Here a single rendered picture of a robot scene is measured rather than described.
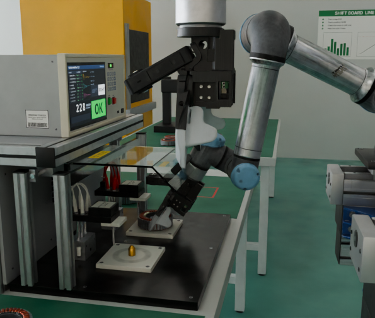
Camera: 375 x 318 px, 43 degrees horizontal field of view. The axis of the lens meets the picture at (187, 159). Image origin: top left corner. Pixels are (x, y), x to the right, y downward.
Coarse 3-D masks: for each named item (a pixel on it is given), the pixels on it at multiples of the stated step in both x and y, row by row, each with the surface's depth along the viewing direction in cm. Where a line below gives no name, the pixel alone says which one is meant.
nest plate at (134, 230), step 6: (174, 222) 158; (180, 222) 158; (132, 228) 152; (138, 228) 152; (168, 228) 152; (174, 228) 152; (126, 234) 149; (132, 234) 149; (138, 234) 148; (144, 234) 148; (150, 234) 147; (156, 234) 147; (162, 234) 147; (168, 234) 147; (174, 234) 148
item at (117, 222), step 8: (72, 208) 134; (88, 208) 128; (96, 208) 127; (104, 208) 127; (112, 208) 128; (72, 216) 129; (80, 216) 128; (88, 216) 128; (96, 216) 128; (104, 216) 127; (112, 216) 128; (120, 216) 133; (80, 224) 132; (104, 224) 128; (112, 224) 128; (120, 224) 128; (80, 232) 133
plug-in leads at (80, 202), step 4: (76, 184) 128; (80, 184) 130; (72, 188) 129; (84, 188) 130; (72, 192) 129; (80, 192) 127; (88, 192) 132; (80, 196) 128; (88, 196) 132; (72, 200) 130; (80, 200) 128; (88, 200) 131; (76, 204) 130; (80, 204) 128; (88, 204) 131; (76, 208) 130; (80, 208) 129; (84, 212) 131; (88, 212) 131
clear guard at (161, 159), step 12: (84, 156) 121; (108, 156) 121; (120, 156) 121; (132, 156) 121; (144, 156) 121; (156, 156) 121; (168, 156) 124; (156, 168) 112; (168, 168) 118; (192, 168) 132; (168, 180) 112; (180, 180) 118
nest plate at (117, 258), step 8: (112, 248) 136; (120, 248) 136; (128, 248) 136; (136, 248) 136; (144, 248) 136; (152, 248) 136; (160, 248) 136; (104, 256) 130; (112, 256) 130; (120, 256) 130; (128, 256) 130; (136, 256) 130; (144, 256) 130; (152, 256) 130; (160, 256) 132; (96, 264) 126; (104, 264) 125; (112, 264) 125; (120, 264) 125; (128, 264) 125; (136, 264) 125; (144, 264) 125; (152, 264) 125; (144, 272) 123
